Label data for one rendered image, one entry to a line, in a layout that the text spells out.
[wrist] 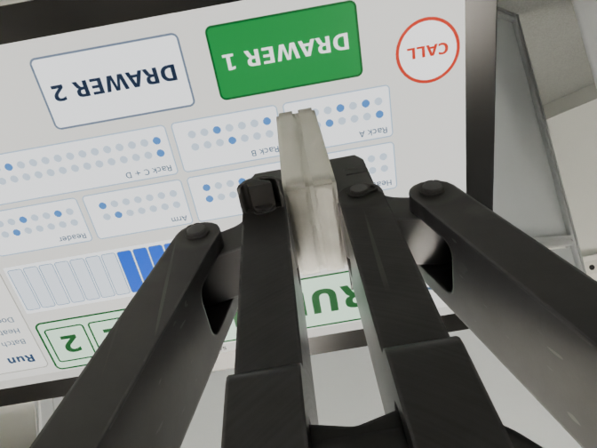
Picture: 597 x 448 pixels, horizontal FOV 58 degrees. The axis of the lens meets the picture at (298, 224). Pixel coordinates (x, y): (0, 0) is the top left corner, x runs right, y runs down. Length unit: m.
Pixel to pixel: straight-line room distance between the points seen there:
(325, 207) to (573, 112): 3.87
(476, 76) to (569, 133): 3.62
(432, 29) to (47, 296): 0.34
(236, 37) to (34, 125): 0.14
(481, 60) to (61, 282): 0.34
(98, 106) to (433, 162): 0.23
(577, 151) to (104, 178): 3.71
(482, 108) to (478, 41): 0.04
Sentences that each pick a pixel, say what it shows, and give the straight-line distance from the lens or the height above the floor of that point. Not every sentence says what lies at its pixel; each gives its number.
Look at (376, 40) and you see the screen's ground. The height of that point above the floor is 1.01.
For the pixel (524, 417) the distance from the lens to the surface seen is 1.98.
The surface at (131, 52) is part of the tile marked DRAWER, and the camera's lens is 0.36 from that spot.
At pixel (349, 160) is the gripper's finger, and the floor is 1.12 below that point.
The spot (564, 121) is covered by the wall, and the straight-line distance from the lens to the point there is 4.03.
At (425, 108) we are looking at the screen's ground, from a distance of 0.38.
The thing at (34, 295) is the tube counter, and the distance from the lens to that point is 0.47.
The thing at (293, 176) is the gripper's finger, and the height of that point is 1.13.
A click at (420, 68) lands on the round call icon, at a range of 0.37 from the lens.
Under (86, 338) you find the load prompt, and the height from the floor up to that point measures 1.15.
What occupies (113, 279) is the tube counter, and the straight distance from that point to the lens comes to 0.44.
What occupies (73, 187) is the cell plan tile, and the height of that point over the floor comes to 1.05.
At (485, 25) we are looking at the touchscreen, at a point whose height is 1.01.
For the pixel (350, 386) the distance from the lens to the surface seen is 1.42.
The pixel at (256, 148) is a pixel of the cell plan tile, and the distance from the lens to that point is 0.37.
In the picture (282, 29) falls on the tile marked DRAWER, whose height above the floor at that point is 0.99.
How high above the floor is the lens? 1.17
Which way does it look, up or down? 10 degrees down
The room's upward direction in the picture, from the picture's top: 170 degrees clockwise
